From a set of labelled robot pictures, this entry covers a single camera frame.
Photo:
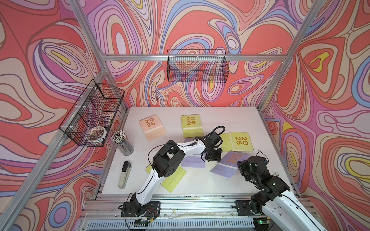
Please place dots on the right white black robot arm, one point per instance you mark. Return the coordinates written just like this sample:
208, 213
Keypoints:
274, 199

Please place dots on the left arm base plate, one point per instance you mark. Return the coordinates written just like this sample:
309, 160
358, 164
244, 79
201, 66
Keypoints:
136, 210

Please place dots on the grey black stapler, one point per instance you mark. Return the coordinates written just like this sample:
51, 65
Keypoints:
125, 172

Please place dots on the pink 2026 calendar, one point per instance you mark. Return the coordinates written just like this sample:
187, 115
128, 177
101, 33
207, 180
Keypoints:
152, 127

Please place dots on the aluminium front rail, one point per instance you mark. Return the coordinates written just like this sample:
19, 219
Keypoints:
177, 213

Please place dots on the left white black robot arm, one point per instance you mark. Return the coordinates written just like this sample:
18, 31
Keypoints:
166, 161

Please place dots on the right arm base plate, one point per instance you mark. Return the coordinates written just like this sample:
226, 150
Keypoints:
244, 208

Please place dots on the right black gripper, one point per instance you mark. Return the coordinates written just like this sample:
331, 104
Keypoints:
242, 165

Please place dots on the purple calendar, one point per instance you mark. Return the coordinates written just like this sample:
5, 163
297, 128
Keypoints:
228, 166
193, 155

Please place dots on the black wire basket left wall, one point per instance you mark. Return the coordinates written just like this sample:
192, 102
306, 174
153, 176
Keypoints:
97, 105

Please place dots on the green calendar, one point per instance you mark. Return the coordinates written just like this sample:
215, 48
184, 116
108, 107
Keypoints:
236, 141
172, 181
192, 126

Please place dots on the black wire basket wall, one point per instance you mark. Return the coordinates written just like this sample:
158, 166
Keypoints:
97, 105
197, 65

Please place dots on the black wire basket back wall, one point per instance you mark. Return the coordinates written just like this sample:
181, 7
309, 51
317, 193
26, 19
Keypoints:
197, 65

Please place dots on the tape roll in basket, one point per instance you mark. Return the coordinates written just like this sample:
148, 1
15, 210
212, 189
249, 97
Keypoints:
96, 135

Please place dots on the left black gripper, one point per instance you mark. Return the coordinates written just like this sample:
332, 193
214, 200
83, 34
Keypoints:
218, 158

